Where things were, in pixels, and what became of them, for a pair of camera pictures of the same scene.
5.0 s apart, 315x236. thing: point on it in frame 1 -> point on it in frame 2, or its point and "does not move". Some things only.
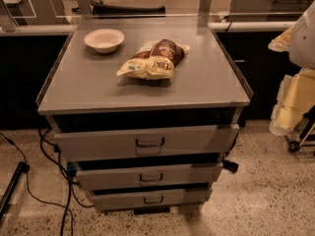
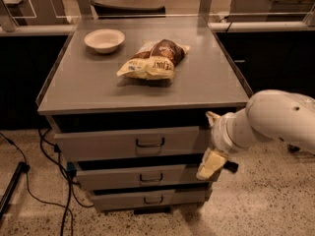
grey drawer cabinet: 146,146 does not move
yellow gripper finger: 282,42 -> 231,132
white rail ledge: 215,27 does not move
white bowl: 104,40 does not move
